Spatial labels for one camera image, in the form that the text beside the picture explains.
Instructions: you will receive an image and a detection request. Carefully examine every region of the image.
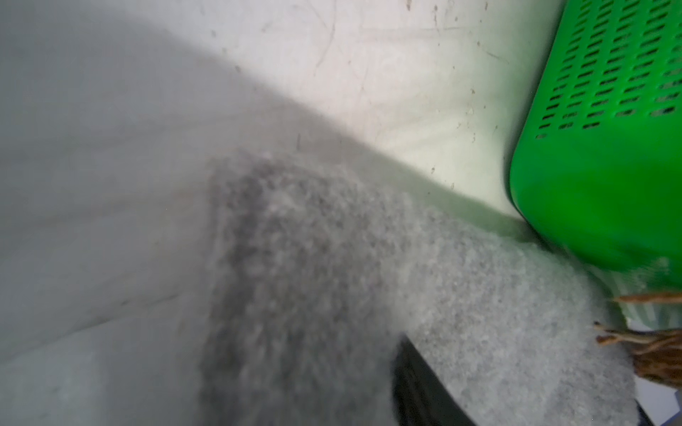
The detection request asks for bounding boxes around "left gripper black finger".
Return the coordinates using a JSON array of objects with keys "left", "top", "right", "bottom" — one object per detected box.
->
[{"left": 393, "top": 337, "right": 475, "bottom": 426}]

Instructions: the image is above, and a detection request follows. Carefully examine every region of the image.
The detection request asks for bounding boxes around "grey scarf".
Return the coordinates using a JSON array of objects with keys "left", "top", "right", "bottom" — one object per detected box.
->
[{"left": 197, "top": 155, "right": 639, "bottom": 425}]

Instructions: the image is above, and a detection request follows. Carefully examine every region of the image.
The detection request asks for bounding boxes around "brown plaid fringed scarf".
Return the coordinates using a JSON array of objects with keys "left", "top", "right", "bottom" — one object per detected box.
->
[{"left": 593, "top": 321, "right": 681, "bottom": 391}]

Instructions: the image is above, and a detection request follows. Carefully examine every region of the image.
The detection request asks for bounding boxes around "green plastic basket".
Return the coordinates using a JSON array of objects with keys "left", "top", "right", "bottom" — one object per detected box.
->
[{"left": 509, "top": 0, "right": 681, "bottom": 275}]

